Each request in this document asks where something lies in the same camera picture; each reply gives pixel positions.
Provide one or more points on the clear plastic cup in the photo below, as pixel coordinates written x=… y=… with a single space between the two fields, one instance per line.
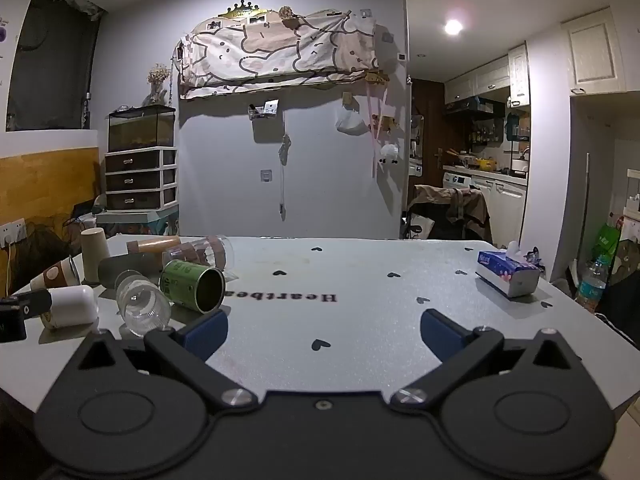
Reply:
x=142 y=305

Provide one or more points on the chair draped with clothing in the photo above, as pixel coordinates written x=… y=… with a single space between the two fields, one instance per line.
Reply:
x=450 y=210

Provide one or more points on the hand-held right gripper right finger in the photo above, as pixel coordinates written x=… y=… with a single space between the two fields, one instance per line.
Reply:
x=440 y=334

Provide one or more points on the blue tissue pack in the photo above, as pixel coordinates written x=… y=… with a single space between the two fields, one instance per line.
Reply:
x=507 y=272

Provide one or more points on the white hanging bag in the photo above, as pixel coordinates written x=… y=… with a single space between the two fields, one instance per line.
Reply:
x=350 y=122

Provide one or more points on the green tin can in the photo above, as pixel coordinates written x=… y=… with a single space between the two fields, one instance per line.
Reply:
x=187 y=282

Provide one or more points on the white drawer unit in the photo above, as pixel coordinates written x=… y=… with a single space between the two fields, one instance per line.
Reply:
x=141 y=178

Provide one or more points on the brown dotted paper cup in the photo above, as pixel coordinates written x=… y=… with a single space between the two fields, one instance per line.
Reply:
x=57 y=274

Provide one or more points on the dark window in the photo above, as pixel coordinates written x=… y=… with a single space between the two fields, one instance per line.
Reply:
x=50 y=60

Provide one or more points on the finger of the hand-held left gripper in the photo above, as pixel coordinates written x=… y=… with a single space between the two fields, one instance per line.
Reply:
x=35 y=302
x=11 y=327

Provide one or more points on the tall beige paper cup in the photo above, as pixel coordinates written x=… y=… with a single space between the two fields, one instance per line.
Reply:
x=95 y=255

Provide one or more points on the clear cup with brown sleeve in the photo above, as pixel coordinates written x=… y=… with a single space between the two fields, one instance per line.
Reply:
x=205 y=252

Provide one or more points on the glass fish tank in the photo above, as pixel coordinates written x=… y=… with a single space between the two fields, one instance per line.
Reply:
x=142 y=129

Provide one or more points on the white cup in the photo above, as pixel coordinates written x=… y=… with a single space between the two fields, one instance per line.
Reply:
x=72 y=305

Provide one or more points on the white wall socket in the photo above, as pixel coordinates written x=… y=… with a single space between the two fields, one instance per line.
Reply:
x=11 y=233

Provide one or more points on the dried flower bouquet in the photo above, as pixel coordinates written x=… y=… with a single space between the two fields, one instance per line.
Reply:
x=159 y=80

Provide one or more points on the white wall cabinet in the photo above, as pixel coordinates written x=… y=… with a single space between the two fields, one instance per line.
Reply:
x=595 y=52

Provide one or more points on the white washing machine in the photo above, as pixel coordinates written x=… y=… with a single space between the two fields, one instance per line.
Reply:
x=457 y=181

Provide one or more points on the plastic water bottle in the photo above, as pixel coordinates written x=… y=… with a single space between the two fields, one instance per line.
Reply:
x=592 y=285

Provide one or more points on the orange-brown tube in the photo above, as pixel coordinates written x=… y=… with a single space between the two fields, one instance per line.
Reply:
x=152 y=245

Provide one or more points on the yellow pot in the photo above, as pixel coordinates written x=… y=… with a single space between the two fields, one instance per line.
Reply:
x=485 y=164

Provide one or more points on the printed cloth cover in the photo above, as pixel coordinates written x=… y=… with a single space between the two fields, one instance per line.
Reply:
x=280 y=52

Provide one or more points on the dark grey cup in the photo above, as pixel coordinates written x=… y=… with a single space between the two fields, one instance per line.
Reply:
x=125 y=267

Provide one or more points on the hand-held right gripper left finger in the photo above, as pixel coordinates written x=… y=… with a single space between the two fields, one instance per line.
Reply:
x=207 y=334

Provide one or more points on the gold crown decoration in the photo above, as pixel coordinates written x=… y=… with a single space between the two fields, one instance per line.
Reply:
x=242 y=10

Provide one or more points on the round ceiling light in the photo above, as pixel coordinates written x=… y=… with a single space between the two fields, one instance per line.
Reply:
x=453 y=26

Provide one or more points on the green shopping bag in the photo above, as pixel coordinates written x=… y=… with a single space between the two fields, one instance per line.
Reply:
x=606 y=242

